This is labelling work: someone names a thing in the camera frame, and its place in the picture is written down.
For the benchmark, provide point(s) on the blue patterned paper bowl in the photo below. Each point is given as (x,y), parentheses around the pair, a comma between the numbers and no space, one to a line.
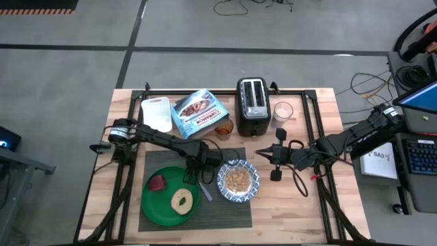
(254,177)

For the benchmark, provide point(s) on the orange object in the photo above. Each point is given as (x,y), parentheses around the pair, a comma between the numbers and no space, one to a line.
(431,29)

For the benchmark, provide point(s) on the grey side table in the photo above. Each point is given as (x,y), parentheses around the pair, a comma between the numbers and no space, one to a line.
(20,160)

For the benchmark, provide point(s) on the grey desk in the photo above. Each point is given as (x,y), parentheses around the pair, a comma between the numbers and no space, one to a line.
(392,68)

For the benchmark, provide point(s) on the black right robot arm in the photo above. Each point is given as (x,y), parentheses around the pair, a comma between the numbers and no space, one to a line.
(362,131)

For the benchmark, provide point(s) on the silver table knife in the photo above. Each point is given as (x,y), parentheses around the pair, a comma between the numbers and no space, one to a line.
(206,192)

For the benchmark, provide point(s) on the laptop with blue screen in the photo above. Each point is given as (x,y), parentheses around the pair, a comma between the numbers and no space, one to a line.
(421,99)

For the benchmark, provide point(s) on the black frame clamp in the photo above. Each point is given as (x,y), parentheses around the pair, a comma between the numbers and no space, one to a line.
(147,87)
(274,87)

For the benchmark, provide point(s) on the amber glass cup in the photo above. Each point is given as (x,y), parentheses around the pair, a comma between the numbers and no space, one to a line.
(224,131)

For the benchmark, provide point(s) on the toasted bagel half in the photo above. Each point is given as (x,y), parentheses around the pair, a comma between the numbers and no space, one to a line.
(175,205)

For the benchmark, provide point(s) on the black backlit keyboard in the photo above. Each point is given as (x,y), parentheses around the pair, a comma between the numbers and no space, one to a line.
(423,157)

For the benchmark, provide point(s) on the white plastic container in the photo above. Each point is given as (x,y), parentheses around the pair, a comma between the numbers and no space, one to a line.
(157,116)

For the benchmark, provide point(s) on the black aluminium table frame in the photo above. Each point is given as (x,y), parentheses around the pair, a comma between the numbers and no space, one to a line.
(293,92)

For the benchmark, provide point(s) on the black hazard-striped mat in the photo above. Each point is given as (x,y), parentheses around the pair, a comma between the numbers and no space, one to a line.
(34,4)

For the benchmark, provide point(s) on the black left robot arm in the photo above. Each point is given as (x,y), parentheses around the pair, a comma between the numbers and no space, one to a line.
(164,138)

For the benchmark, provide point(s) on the black caster wheel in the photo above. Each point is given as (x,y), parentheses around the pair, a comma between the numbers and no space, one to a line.
(397,209)

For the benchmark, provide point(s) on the black two-slot toaster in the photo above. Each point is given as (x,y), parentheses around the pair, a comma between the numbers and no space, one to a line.
(252,123)

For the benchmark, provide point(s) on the blue cinnamon squares cereal box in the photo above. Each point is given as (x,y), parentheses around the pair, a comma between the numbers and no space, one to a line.
(199,112)

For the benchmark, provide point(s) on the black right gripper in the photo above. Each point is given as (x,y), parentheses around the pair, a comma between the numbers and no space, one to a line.
(283,155)

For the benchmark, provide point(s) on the red fruit piece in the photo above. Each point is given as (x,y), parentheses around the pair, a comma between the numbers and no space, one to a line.
(157,183)

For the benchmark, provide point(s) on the white paper sheet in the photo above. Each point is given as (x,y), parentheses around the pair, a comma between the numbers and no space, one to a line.
(379,165)

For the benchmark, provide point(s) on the black device with blue light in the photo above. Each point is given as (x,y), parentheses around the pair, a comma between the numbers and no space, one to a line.
(10,138)

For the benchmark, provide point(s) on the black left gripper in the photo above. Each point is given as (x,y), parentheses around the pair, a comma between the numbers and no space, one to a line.
(208,159)

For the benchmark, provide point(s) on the red tape tag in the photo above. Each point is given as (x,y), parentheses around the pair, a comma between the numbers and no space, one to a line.
(313,176)

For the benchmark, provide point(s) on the glass of milk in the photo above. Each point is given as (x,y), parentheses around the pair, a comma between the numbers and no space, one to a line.
(283,112)

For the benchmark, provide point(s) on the grey woven placemat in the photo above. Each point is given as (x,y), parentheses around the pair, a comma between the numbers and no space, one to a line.
(222,215)

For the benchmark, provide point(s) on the cinnamon cereal squares heap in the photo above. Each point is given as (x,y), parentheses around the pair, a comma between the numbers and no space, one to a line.
(238,181)

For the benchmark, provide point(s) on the green plastic plate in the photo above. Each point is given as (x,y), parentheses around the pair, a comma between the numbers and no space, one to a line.
(160,208)

